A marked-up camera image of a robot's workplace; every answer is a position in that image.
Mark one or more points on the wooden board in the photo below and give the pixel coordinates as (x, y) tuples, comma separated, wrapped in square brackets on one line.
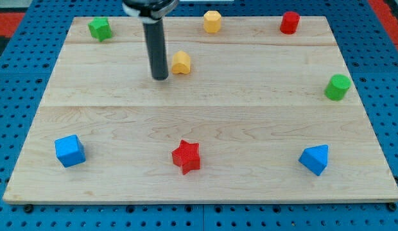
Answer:
[(254, 101)]

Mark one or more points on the green cylinder block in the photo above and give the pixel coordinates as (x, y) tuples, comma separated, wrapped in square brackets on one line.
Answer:
[(337, 87)]

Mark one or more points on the blue cube block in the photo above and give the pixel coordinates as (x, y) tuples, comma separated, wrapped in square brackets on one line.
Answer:
[(70, 151)]

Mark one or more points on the red star block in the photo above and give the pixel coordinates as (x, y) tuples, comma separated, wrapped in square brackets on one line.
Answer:
[(186, 156)]

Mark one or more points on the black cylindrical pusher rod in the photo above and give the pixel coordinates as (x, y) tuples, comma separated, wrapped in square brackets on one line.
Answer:
[(156, 48)]

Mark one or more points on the yellow heart block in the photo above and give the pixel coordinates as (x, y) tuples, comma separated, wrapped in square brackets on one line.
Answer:
[(181, 63)]

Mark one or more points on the red cylinder block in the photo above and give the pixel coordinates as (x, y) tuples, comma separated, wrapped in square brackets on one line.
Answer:
[(289, 23)]

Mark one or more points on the blue triangle block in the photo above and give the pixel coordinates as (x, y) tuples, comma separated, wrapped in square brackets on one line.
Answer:
[(315, 158)]

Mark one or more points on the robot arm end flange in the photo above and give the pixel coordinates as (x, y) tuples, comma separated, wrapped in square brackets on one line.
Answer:
[(149, 11)]

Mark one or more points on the green star block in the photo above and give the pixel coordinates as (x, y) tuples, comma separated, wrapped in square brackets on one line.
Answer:
[(100, 29)]

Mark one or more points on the yellow hexagon block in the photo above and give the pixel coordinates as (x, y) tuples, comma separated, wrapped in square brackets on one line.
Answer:
[(212, 21)]

